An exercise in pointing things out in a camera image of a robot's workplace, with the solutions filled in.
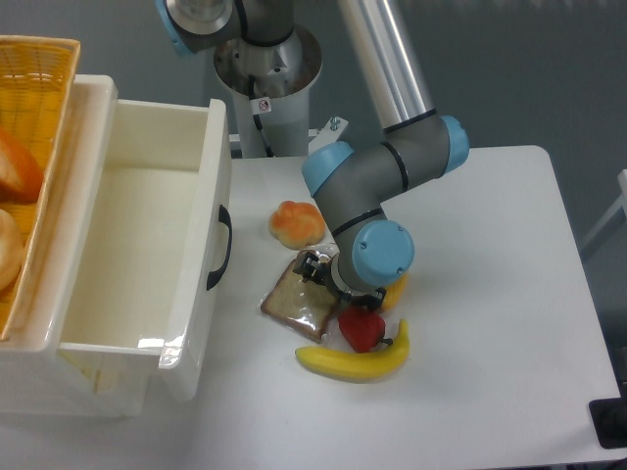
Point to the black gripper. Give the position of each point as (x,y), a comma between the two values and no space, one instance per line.
(310,268)

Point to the toast slice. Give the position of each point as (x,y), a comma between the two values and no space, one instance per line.
(299,304)

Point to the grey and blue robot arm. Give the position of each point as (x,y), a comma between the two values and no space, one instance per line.
(349,187)

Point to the red bell pepper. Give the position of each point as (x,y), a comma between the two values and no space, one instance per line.
(363,329)

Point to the yellow bell pepper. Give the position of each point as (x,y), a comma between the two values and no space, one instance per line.
(394,292)

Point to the orange glazed bread bun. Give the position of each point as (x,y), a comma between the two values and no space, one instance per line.
(297,225)

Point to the yellow banana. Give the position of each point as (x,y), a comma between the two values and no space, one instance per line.
(358,366)

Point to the white open drawer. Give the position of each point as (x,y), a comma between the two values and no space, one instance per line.
(140,290)

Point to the black device at table corner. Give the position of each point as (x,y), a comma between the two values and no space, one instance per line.
(609,420)

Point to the white drawer cabinet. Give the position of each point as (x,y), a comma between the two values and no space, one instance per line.
(39,373)

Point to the pale round bread in basket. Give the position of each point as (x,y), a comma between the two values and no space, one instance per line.
(12,250)

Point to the orange bread in basket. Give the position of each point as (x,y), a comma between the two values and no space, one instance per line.
(21,176)

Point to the orange wicker basket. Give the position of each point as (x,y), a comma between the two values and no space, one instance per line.
(37,74)

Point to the black drawer handle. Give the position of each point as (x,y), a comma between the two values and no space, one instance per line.
(223,248)

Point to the white bracket behind table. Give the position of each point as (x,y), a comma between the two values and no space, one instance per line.
(330,133)

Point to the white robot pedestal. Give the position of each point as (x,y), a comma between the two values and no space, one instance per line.
(270,91)

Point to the white frame at right edge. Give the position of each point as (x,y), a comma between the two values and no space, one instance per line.
(607,224)

